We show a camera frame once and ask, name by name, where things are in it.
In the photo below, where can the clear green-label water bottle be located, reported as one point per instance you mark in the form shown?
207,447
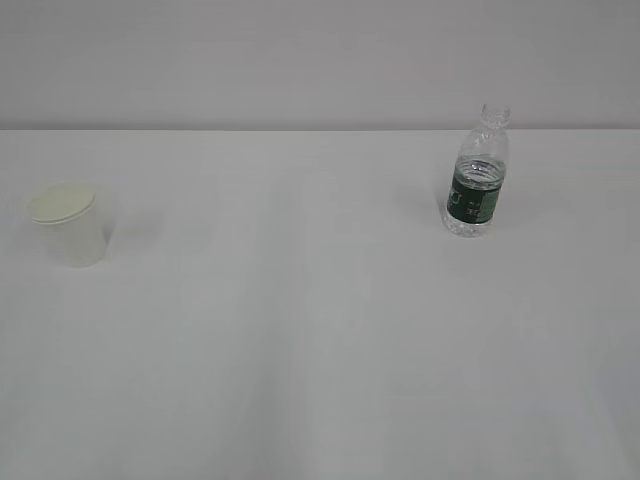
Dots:
478,175

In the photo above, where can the white paper cup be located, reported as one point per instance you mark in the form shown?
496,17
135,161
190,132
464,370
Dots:
72,228

